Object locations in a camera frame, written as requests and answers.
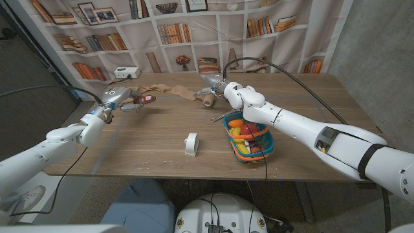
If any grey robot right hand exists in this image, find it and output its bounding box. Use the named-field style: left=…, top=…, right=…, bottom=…
left=193, top=73, right=231, bottom=98

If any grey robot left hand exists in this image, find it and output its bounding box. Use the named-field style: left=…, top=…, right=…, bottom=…
left=96, top=86, right=145, bottom=113

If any tan adhesive wrap roll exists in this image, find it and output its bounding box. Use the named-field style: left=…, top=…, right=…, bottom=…
left=124, top=83, right=217, bottom=108

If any white power box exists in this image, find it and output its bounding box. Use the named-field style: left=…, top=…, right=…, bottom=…
left=113, top=67, right=142, bottom=80

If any orange toy fruit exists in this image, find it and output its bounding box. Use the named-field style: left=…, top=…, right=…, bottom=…
left=227, top=118, right=245, bottom=129

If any printed bookshelf backdrop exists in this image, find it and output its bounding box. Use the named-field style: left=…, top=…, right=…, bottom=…
left=6, top=0, right=355, bottom=101

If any red toy tomato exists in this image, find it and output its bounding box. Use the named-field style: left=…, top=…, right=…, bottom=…
left=240, top=122, right=259, bottom=137

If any yellow toy banana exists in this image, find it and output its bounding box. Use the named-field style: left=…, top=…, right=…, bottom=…
left=234, top=140, right=250, bottom=155

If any dark grey partition panel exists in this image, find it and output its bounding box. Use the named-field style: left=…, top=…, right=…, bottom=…
left=0, top=5, right=82, bottom=162

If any blue stool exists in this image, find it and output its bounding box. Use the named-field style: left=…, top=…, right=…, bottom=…
left=100, top=177, right=177, bottom=233

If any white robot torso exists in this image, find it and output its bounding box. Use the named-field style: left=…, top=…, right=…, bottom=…
left=173, top=193, right=268, bottom=233

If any person in grey trousers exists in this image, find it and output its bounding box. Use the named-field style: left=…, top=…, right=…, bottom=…
left=0, top=184, right=47, bottom=214

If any grey metal table leg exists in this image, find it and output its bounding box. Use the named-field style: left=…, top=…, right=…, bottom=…
left=292, top=181, right=316, bottom=224

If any black power box cable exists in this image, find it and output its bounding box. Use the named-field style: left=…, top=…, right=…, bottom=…
left=108, top=76, right=132, bottom=85

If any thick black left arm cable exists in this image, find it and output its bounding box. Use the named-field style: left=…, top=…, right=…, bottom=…
left=0, top=83, right=104, bottom=106

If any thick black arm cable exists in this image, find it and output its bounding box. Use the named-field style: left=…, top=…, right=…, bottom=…
left=0, top=83, right=104, bottom=106
left=222, top=56, right=349, bottom=126

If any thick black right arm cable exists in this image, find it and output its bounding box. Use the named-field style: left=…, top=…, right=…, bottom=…
left=222, top=56, right=349, bottom=126

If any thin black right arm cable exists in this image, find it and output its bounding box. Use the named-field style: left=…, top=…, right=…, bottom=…
left=239, top=93, right=268, bottom=233

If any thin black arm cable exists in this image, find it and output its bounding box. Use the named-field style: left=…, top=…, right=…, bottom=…
left=239, top=93, right=268, bottom=233
left=9, top=147, right=88, bottom=217

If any teal basket with orange handles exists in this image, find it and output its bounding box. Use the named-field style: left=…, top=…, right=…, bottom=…
left=222, top=111, right=276, bottom=163

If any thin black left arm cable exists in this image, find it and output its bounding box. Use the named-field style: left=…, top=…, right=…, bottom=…
left=9, top=147, right=88, bottom=217

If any black torso cable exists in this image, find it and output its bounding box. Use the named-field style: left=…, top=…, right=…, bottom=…
left=189, top=193, right=221, bottom=227

